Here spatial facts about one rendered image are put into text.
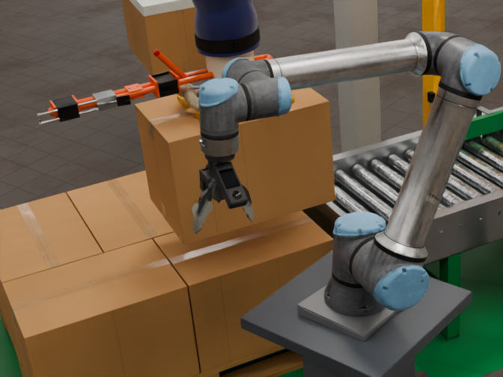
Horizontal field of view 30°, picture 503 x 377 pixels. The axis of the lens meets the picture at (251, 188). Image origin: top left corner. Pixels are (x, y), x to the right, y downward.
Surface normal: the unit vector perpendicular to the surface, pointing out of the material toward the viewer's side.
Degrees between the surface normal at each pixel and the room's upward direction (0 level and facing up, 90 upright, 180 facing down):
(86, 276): 0
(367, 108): 90
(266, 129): 90
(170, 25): 90
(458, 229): 90
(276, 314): 0
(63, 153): 0
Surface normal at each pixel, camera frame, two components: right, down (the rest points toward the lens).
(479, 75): 0.43, 0.28
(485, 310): -0.09, -0.88
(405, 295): 0.37, 0.48
